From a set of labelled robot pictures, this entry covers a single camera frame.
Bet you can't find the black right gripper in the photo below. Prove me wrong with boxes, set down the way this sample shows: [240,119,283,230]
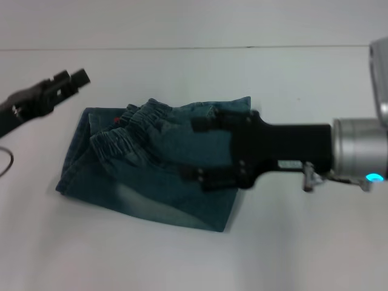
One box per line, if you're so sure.
[181,110,334,192]

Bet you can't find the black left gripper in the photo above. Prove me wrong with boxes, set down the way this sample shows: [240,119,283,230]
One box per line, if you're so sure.
[0,69,91,139]

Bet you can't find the blue denim shorts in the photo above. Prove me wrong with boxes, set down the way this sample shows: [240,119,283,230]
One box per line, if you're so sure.
[55,96,252,233]

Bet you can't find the silver metal camera bracket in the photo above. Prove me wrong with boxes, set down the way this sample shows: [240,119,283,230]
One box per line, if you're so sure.
[303,162,373,193]

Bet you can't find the thin dark cable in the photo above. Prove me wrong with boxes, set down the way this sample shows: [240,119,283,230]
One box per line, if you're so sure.
[0,147,15,176]

